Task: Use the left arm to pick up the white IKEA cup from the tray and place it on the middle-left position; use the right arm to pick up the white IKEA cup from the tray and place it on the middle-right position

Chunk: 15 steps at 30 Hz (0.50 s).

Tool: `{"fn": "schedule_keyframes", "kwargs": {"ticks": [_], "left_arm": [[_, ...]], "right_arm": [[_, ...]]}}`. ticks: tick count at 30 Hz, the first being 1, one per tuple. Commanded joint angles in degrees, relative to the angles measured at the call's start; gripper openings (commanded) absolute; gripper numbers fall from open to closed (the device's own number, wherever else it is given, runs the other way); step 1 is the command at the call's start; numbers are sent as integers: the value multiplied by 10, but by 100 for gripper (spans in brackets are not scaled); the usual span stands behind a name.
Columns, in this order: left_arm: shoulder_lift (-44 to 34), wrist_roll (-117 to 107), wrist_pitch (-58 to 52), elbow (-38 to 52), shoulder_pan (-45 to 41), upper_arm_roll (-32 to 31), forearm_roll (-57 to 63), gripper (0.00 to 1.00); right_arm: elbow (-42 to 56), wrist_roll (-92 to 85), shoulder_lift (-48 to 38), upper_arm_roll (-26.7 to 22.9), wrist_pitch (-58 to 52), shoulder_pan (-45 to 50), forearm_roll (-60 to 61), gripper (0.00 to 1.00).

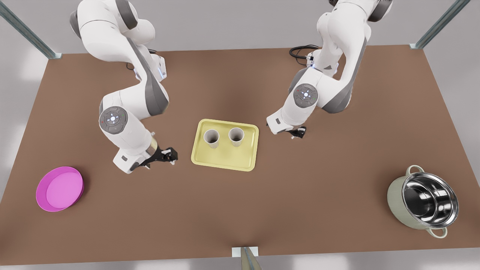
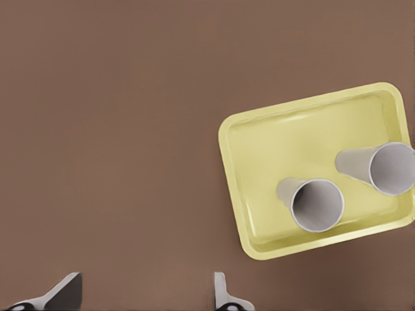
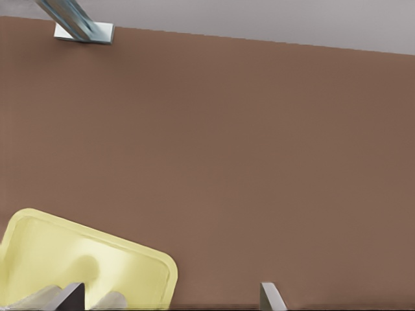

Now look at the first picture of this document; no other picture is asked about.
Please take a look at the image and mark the white IKEA cup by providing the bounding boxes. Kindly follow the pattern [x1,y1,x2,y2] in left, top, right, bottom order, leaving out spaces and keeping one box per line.
[204,129,220,149]
[228,127,245,147]

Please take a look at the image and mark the silver frame post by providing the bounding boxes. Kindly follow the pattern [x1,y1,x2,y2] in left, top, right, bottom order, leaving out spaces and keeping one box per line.
[232,246,262,270]
[0,2,62,60]
[409,0,471,50]

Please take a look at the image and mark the pink round plate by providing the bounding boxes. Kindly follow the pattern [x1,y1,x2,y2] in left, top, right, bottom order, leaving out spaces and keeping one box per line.
[36,166,84,213]

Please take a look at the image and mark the pale green steel pot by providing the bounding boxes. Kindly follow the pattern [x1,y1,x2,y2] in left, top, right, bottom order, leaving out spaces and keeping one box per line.
[387,165,459,239]

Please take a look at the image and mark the yellow rectangular tray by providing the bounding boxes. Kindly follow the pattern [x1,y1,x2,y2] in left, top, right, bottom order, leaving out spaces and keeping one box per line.
[191,119,260,172]

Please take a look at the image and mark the black cable loop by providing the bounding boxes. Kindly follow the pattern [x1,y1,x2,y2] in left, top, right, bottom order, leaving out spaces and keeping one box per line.
[126,49,157,71]
[289,45,320,66]

